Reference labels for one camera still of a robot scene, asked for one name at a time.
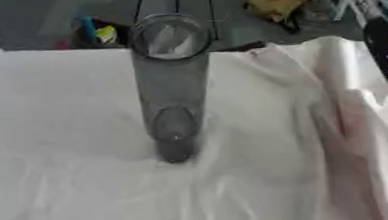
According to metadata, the yellow crumpled bag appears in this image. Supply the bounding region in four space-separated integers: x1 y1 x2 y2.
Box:
242 0 314 38

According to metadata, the black flat object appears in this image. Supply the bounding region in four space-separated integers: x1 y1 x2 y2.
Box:
212 39 270 55

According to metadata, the dark bag with colourful items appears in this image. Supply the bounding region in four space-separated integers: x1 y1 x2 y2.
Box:
51 11 134 55

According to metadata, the black tripod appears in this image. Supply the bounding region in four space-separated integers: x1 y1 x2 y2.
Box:
129 0 223 49

